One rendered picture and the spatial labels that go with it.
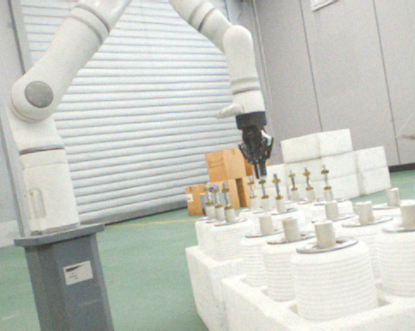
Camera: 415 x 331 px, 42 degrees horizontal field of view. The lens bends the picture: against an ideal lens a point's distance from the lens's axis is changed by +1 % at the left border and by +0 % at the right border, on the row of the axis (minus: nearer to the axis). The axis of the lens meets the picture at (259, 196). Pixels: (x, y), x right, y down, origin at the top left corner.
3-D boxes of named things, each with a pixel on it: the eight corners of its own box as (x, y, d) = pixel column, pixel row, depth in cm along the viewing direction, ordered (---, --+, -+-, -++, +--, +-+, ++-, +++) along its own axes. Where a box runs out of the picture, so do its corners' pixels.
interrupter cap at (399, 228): (403, 237, 62) (402, 231, 62) (371, 233, 69) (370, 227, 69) (457, 224, 64) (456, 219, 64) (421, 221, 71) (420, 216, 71)
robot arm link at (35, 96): (78, 1, 114) (66, 15, 122) (4, 96, 104) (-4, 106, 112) (114, 30, 119) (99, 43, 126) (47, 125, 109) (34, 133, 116)
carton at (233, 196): (240, 209, 521) (235, 178, 519) (221, 213, 505) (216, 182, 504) (223, 210, 544) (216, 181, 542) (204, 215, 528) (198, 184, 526)
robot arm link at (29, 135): (-1, 84, 114) (15, 164, 115) (9, 74, 106) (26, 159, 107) (44, 83, 120) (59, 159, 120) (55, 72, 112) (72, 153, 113)
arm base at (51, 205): (44, 234, 108) (28, 152, 107) (28, 236, 115) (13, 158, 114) (87, 226, 114) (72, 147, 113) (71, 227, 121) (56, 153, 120)
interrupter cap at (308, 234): (276, 248, 70) (275, 244, 70) (260, 244, 77) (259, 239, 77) (328, 237, 72) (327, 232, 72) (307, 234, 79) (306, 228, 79)
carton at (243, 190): (264, 202, 543) (259, 174, 542) (248, 207, 527) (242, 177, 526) (246, 204, 565) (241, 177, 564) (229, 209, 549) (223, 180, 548)
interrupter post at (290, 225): (288, 243, 73) (284, 220, 73) (282, 241, 75) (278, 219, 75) (304, 240, 74) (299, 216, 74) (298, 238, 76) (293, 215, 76)
